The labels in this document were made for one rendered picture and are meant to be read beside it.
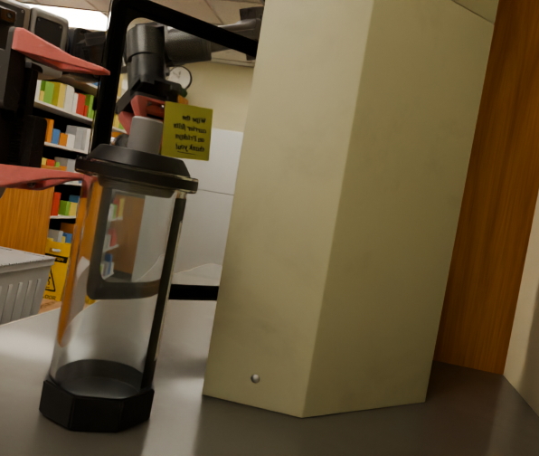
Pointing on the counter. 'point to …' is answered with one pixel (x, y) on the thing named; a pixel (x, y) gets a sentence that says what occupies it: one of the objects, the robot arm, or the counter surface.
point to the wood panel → (503, 182)
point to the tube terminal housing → (347, 203)
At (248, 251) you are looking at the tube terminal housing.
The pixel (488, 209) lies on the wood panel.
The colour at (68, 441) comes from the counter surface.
